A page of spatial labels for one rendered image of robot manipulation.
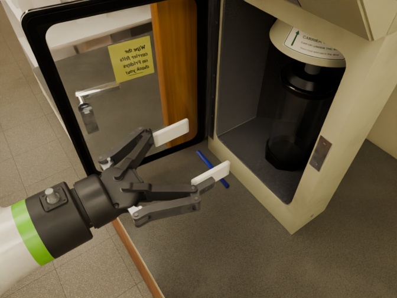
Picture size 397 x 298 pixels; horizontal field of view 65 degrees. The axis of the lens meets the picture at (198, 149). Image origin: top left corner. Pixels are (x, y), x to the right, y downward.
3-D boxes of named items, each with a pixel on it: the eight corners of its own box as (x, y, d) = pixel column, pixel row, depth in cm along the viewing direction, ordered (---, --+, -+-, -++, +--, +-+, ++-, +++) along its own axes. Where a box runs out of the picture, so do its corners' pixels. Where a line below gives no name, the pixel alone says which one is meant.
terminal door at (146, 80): (205, 141, 82) (209, -24, 52) (90, 184, 72) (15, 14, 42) (204, 138, 82) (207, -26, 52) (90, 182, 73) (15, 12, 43)
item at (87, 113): (100, 132, 61) (93, 109, 56) (88, 135, 60) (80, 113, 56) (97, 126, 62) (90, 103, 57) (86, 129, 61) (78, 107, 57)
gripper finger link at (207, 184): (184, 191, 46) (195, 205, 44) (211, 175, 47) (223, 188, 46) (184, 196, 47) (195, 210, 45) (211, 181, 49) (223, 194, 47)
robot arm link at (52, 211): (45, 223, 49) (64, 271, 44) (13, 178, 40) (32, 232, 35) (83, 204, 51) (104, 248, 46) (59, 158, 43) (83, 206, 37)
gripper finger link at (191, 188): (121, 180, 45) (119, 188, 44) (197, 181, 45) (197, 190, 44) (125, 195, 48) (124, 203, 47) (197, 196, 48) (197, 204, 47)
